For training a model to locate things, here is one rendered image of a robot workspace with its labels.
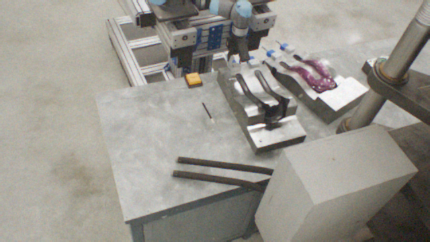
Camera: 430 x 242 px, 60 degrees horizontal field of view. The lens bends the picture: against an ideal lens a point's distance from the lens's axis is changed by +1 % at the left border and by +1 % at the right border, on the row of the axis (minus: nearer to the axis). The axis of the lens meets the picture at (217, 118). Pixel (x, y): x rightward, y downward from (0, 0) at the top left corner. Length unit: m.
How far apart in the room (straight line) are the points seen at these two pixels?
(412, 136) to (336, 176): 0.51
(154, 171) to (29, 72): 1.92
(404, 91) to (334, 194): 0.36
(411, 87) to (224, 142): 0.90
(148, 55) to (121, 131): 1.34
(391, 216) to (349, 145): 0.54
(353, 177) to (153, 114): 1.12
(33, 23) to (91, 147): 1.50
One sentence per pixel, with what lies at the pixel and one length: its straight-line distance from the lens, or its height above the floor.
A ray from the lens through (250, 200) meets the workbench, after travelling 1.89.
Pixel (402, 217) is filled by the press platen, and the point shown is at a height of 1.04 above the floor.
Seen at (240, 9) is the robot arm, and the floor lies 1.25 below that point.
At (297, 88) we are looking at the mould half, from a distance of 1.99.
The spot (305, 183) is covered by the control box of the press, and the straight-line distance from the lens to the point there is 0.89.
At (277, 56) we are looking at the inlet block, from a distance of 2.10.
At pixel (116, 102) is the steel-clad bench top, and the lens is 1.88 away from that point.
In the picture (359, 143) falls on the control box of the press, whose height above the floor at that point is 1.47.
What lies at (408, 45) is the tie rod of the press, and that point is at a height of 1.65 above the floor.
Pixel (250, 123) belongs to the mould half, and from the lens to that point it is 1.72.
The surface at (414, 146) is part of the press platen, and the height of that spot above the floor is 1.29.
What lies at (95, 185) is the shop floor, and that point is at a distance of 2.56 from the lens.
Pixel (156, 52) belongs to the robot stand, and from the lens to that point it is 3.04.
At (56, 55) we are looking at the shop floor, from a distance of 3.42.
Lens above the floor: 2.20
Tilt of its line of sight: 50 degrees down
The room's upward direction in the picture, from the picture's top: 10 degrees clockwise
